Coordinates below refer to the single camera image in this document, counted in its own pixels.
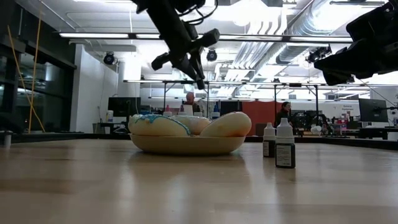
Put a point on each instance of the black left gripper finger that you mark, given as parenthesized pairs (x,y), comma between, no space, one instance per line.
(194,74)
(199,63)

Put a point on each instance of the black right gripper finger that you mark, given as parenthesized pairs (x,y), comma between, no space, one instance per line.
(340,67)

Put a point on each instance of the large purple food colouring bottle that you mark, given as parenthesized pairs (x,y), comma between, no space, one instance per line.
(182,109)

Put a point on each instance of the large red food colouring bottle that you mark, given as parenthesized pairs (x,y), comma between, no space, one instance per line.
(168,113)

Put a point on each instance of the small dark food colouring bottle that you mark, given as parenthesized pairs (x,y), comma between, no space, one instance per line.
(285,155)
(269,148)

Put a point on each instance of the black background robot arm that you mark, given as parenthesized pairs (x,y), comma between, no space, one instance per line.
(311,119)

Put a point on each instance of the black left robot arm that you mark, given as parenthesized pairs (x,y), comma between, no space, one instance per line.
(168,21)

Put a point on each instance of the person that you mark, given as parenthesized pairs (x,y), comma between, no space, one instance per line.
(284,109)
(190,97)

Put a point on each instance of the white LED light bar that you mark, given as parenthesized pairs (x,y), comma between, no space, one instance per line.
(149,36)
(320,39)
(248,37)
(93,35)

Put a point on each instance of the cream white frosted donut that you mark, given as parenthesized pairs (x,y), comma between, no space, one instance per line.
(194,123)

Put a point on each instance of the black partition panel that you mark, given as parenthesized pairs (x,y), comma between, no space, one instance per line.
(230,107)

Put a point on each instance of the black computer monitor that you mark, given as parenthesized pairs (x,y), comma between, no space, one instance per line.
(373,110)
(124,107)

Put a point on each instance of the blue frosted donut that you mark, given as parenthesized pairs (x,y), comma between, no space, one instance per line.
(155,126)

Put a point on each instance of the white rounded object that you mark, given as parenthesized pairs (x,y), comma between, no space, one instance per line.
(316,130)

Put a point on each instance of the tan round plate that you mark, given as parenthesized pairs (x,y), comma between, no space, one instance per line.
(186,146)

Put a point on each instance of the black background desk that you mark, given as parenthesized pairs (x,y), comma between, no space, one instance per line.
(373,132)

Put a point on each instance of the orange partition panel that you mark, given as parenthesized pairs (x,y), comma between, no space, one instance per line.
(261,113)

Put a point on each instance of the white canister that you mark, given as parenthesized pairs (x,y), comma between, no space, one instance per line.
(109,114)

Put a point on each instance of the grey waste bin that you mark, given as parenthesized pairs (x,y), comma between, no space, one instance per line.
(96,128)

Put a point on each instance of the white cylindrical standoff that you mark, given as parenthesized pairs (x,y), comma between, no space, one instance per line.
(7,140)

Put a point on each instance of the black overhead camera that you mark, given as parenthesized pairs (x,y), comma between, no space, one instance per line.
(211,55)

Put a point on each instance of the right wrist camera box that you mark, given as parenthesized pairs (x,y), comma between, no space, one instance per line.
(367,21)

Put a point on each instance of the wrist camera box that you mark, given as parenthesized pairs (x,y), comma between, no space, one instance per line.
(189,3)
(367,21)

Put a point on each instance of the black background rig frame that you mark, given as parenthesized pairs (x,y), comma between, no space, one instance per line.
(316,99)

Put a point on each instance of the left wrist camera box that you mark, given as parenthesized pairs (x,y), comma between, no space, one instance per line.
(189,3)

